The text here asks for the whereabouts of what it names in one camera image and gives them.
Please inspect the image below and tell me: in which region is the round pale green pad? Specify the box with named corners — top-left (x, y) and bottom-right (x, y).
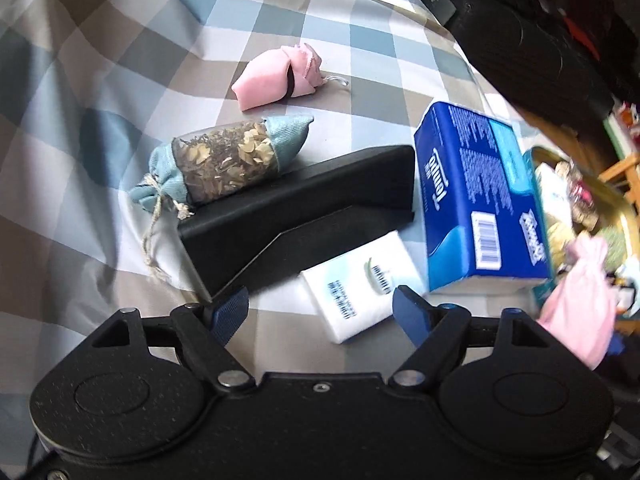
top-left (595, 227), bottom-right (631, 266)

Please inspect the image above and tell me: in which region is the checked blanket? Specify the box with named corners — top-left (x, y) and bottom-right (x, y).
top-left (0, 0), bottom-right (541, 461)

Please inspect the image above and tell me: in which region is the blue tissue box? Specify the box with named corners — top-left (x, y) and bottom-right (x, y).
top-left (413, 101), bottom-right (556, 295)

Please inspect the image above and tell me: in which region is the dark sofa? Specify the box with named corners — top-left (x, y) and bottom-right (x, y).
top-left (440, 0), bottom-right (640, 121)

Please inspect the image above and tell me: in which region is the gold metal tray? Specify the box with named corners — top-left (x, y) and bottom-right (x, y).
top-left (520, 146), bottom-right (640, 321)

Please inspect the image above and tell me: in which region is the wooden chair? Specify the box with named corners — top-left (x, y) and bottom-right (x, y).
top-left (597, 152), bottom-right (640, 191)

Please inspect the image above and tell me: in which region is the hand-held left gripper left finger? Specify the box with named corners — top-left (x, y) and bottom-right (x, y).
top-left (90, 287), bottom-right (256, 392)

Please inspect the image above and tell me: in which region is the blue dried flower sachet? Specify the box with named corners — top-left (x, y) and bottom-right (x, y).
top-left (125, 114), bottom-right (316, 281)

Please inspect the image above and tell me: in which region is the dark patterned sachet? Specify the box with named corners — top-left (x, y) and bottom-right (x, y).
top-left (560, 160), bottom-right (598, 226)

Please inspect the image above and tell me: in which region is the pink drawstring pouch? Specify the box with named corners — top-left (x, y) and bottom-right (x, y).
top-left (537, 235), bottom-right (618, 371)

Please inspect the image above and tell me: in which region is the white tissue pack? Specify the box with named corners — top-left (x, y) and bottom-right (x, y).
top-left (535, 165), bottom-right (573, 231)
top-left (299, 230), bottom-right (426, 345)

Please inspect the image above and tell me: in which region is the pink banded cloth pouch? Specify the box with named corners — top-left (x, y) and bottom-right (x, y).
top-left (231, 44), bottom-right (351, 112)

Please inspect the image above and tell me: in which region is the black wedge stand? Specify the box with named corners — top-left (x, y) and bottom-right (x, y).
top-left (177, 144), bottom-right (417, 297)

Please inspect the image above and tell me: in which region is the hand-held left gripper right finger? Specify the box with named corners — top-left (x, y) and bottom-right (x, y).
top-left (389, 285), bottom-right (551, 391)

